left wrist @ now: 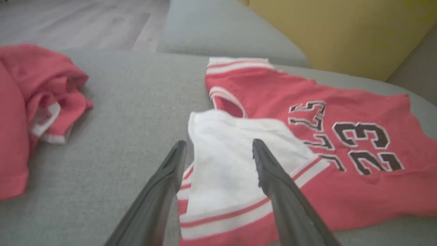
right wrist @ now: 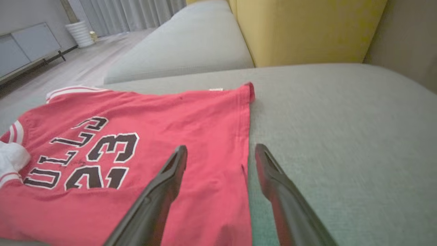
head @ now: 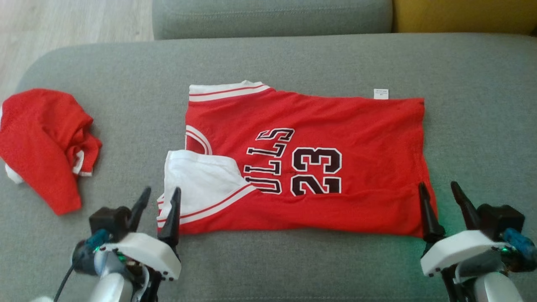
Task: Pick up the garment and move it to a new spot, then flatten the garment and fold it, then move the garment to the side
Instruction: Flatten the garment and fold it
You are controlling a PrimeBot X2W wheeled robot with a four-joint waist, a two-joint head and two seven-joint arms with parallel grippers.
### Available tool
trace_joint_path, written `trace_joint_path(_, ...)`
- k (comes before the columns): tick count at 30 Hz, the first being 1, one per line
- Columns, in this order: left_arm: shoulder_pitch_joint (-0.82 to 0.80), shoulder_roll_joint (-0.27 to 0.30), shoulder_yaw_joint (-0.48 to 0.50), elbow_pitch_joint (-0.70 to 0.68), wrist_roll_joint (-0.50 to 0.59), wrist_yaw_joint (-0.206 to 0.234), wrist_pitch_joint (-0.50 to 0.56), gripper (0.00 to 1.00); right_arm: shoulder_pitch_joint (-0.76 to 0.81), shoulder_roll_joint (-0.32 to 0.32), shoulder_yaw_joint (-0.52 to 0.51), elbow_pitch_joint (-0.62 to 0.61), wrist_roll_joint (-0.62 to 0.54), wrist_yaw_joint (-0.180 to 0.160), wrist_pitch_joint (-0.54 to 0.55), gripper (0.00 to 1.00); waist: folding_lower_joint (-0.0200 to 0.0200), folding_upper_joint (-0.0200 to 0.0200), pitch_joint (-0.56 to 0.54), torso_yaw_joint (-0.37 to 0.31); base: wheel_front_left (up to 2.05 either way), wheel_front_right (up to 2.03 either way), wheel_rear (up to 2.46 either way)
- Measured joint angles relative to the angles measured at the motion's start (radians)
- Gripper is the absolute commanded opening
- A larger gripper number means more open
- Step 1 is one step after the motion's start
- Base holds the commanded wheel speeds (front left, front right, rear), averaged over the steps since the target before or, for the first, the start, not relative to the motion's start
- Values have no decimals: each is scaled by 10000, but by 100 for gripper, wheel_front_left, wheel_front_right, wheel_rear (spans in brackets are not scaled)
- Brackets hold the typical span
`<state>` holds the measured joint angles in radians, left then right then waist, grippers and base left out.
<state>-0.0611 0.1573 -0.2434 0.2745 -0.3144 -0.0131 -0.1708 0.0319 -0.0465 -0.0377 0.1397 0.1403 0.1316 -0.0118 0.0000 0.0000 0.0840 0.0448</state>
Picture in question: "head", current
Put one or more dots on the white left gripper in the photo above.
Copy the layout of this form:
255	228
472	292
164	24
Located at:
155	256

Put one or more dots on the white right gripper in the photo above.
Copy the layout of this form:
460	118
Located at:
461	249

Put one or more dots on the red Bulls 23 jersey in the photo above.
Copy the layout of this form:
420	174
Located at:
365	126

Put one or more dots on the red shorts with white stripes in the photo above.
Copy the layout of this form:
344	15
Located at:
37	138

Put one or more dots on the grey sofa seat cushion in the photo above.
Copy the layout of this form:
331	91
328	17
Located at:
268	58

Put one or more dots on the mustard yellow sofa cushion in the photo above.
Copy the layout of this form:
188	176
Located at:
465	14

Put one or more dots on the grey sofa back cushion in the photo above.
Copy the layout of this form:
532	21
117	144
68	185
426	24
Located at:
272	16

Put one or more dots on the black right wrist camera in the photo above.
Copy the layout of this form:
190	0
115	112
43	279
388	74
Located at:
501	218

